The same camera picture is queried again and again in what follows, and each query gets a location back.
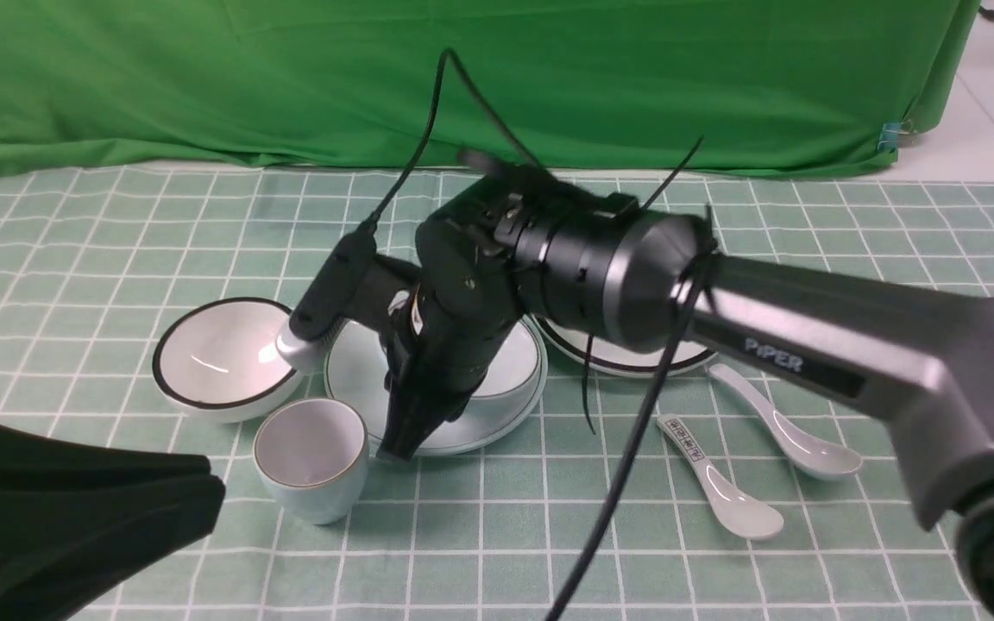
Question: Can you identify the green checked tablecloth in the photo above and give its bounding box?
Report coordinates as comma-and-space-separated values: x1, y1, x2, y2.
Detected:
0, 166, 985, 620

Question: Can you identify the green backdrop cloth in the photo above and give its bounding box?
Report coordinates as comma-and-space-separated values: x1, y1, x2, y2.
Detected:
0, 0, 981, 184

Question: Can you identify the light blue cup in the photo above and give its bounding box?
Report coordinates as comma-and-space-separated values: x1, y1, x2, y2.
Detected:
253, 398, 369, 525

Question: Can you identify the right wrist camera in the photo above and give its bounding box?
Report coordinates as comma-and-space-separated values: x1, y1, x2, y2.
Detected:
275, 231, 384, 374

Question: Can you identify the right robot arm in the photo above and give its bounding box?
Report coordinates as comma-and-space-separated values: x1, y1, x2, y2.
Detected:
348, 176, 994, 617

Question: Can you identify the white ceramic spoon labelled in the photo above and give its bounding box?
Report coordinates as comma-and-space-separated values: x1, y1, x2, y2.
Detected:
656, 414, 784, 540

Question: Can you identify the black camera cable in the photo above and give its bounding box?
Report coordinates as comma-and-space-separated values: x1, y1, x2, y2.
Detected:
359, 47, 550, 238

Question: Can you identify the blue binder clip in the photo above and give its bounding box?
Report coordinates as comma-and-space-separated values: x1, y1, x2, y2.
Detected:
876, 119, 919, 154

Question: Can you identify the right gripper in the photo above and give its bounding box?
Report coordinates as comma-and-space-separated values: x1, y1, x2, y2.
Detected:
350, 177, 525, 462

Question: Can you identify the light blue plate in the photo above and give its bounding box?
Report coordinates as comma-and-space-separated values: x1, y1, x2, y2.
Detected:
324, 319, 549, 457

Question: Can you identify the white ceramic spoon plain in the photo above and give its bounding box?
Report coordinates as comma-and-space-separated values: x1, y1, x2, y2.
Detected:
708, 363, 864, 482

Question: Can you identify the black-rimmed printed white plate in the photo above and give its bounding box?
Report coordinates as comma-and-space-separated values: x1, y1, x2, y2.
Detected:
535, 317, 715, 379

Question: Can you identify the black-rimmed white bowl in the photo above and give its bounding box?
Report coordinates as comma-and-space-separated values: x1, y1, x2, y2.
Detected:
151, 298, 301, 424

